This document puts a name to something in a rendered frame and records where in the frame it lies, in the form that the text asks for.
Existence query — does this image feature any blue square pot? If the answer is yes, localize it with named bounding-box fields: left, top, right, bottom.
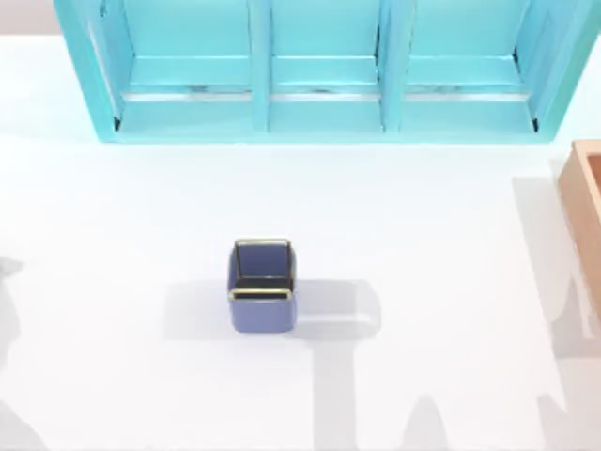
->
left=227, top=237, right=299, bottom=334

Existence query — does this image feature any salmon shallow box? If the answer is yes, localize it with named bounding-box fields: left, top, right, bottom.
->
left=557, top=139, right=601, bottom=337

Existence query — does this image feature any light blue rack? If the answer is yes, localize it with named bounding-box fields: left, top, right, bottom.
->
left=52, top=0, right=601, bottom=146

